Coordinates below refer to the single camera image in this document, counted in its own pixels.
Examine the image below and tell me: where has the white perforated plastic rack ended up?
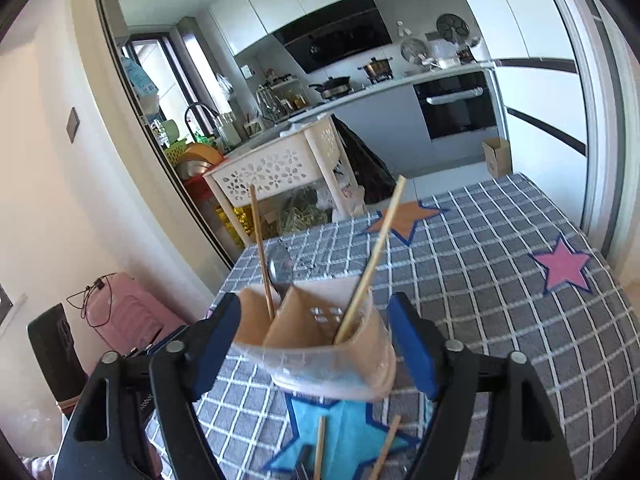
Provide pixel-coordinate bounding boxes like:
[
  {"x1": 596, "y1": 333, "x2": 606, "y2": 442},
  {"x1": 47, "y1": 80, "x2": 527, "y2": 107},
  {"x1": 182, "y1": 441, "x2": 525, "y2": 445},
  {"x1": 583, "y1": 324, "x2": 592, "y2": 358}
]
[{"x1": 204, "y1": 114, "x2": 364, "y2": 246}]

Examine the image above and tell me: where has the black range hood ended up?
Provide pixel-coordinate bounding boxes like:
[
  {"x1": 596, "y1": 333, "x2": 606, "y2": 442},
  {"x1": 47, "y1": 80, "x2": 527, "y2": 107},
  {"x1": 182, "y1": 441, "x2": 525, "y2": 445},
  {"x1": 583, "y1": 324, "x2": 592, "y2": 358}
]
[{"x1": 272, "y1": 0, "x2": 392, "y2": 74}]

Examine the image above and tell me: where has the beige plastic utensil holder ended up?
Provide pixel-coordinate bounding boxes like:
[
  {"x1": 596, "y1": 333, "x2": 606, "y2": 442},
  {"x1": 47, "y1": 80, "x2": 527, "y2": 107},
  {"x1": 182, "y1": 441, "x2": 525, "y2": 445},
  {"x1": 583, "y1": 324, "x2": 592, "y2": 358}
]
[{"x1": 233, "y1": 275, "x2": 397, "y2": 402}]

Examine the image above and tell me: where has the grey checked tablecloth with stars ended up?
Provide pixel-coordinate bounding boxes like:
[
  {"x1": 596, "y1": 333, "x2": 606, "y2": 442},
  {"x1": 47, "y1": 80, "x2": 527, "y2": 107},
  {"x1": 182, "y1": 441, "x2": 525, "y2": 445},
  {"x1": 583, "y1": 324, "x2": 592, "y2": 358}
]
[{"x1": 194, "y1": 174, "x2": 639, "y2": 479}]

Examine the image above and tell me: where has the grey wall switch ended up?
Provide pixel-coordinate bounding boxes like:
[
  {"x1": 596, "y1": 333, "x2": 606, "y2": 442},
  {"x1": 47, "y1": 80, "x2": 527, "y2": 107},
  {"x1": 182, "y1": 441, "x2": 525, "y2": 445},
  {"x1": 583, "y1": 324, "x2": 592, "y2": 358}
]
[{"x1": 65, "y1": 107, "x2": 80, "y2": 143}]

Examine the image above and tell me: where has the black kitchen faucet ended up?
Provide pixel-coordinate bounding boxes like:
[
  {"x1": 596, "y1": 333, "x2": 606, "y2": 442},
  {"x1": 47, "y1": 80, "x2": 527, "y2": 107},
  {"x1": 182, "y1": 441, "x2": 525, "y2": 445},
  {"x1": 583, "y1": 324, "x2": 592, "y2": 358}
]
[{"x1": 183, "y1": 101, "x2": 219, "y2": 141}]

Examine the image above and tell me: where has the bamboo chopstick in compartment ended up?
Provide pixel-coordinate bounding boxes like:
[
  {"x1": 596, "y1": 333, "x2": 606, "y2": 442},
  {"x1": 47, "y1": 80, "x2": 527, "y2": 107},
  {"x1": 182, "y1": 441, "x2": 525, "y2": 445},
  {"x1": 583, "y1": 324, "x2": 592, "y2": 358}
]
[
  {"x1": 332, "y1": 176, "x2": 407, "y2": 344},
  {"x1": 250, "y1": 184, "x2": 274, "y2": 321}
]

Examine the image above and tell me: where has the cardboard box on floor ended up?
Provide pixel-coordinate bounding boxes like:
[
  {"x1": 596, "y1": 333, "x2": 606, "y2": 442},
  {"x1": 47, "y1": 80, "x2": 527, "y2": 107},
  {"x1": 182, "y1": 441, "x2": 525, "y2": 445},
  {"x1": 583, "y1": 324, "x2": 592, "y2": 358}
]
[{"x1": 482, "y1": 136, "x2": 512, "y2": 179}]

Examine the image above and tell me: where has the black garbage bag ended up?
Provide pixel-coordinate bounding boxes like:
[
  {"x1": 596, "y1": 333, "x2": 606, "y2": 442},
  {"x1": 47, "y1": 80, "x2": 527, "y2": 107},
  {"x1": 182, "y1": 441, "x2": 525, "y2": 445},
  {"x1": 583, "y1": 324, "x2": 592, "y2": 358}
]
[{"x1": 331, "y1": 114, "x2": 396, "y2": 205}]

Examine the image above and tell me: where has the bamboo chopstick in right compartment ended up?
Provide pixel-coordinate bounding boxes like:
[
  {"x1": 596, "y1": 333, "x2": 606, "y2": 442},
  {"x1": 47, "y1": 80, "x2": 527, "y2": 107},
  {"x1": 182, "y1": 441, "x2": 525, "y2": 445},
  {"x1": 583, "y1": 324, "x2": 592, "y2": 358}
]
[{"x1": 332, "y1": 176, "x2": 407, "y2": 344}]

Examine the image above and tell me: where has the pink suitcase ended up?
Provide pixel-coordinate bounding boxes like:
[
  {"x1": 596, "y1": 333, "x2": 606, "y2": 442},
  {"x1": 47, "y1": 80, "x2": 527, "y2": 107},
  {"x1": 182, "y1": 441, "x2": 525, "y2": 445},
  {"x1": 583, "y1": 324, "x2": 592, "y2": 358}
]
[{"x1": 80, "y1": 272, "x2": 186, "y2": 354}]

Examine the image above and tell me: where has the black built-in oven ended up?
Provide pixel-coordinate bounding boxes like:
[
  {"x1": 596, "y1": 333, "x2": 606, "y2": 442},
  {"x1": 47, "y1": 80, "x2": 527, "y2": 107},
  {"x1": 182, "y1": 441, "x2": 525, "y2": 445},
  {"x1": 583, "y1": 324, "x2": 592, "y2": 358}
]
[{"x1": 413, "y1": 70, "x2": 497, "y2": 140}]

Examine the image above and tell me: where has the black wok on stove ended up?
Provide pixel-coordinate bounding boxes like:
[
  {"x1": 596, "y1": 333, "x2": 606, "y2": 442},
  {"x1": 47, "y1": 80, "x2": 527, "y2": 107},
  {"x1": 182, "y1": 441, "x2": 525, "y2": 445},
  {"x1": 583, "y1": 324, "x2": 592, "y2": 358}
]
[{"x1": 310, "y1": 76, "x2": 352, "y2": 100}]

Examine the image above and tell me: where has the dark grey utensil handle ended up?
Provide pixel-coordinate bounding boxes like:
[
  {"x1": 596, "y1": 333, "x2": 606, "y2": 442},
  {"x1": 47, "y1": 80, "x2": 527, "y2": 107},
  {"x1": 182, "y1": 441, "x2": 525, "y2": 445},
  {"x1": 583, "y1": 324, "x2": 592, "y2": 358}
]
[{"x1": 292, "y1": 444, "x2": 311, "y2": 480}]

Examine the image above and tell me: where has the metal spoon in holder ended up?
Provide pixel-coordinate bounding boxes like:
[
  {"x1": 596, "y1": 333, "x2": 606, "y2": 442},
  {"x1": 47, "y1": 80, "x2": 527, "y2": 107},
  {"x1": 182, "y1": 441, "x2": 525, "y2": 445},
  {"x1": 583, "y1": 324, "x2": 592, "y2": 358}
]
[{"x1": 268, "y1": 255, "x2": 293, "y2": 301}]

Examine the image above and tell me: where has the bamboo chopstick in left compartment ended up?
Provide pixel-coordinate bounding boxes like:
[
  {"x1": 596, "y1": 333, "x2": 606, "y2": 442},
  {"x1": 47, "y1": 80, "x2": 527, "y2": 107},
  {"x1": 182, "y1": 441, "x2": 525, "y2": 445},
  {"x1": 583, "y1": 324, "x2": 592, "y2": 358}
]
[{"x1": 250, "y1": 184, "x2": 274, "y2": 321}]

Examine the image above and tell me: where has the copper pot on stove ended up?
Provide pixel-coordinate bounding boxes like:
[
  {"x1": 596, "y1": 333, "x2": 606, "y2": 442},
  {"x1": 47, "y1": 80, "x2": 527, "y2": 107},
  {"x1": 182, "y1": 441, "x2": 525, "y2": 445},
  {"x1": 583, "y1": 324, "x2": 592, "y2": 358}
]
[{"x1": 360, "y1": 58, "x2": 394, "y2": 84}]

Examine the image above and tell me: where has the plain bamboo chopstick with print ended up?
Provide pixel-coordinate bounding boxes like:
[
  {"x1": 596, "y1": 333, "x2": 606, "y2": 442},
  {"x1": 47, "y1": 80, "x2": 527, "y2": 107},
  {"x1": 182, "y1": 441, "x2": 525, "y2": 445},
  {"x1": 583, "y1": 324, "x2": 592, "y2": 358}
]
[{"x1": 368, "y1": 415, "x2": 401, "y2": 480}]

